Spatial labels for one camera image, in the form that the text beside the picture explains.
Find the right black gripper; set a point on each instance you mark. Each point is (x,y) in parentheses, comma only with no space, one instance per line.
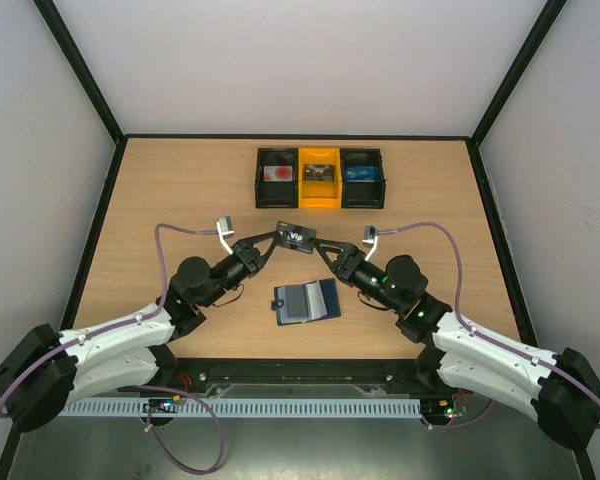
(346,262)

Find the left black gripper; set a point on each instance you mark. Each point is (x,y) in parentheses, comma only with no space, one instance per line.
(250,257)

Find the black vip card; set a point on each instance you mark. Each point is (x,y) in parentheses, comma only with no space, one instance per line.
(295,237)
(319,172)

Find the navy blue card holder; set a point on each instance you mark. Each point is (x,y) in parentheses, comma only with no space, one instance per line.
(305,303)

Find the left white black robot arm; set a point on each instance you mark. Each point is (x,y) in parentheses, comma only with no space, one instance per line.
(49,369)

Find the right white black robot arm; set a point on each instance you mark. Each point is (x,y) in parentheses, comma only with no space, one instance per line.
(559,391)

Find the blue card in bin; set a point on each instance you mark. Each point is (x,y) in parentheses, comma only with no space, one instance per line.
(362,173)

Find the black VIP card in bin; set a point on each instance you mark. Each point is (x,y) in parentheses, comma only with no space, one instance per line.
(319,172)

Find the red white card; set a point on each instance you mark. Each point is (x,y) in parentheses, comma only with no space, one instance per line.
(277,173)

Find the left black bin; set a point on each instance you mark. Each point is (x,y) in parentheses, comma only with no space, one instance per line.
(276,194)

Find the black bin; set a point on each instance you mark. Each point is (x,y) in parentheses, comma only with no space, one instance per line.
(363,195)
(276,194)

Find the yellow middle bin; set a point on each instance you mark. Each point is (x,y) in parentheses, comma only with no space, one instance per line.
(320,195)

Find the right black bin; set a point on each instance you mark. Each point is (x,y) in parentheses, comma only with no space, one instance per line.
(363,195)

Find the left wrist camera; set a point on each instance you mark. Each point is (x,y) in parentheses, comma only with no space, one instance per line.
(225,231)

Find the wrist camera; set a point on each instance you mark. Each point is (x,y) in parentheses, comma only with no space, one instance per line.
(370,239)
(225,231)

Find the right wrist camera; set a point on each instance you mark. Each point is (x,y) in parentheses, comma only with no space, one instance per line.
(370,239)

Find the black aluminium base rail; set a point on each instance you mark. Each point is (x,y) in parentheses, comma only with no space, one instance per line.
(391,376)

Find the grey slotted cable duct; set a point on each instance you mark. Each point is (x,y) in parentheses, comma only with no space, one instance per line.
(121,407)

